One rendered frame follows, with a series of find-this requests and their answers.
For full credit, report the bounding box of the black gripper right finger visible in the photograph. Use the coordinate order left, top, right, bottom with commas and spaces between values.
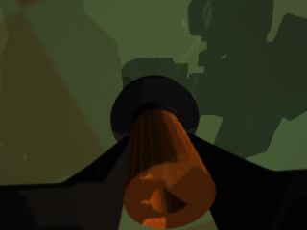
187, 133, 307, 230

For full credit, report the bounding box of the orange knob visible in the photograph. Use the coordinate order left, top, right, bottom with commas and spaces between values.
123, 110, 216, 229

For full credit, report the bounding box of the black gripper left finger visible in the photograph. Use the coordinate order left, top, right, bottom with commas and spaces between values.
0, 136, 131, 230

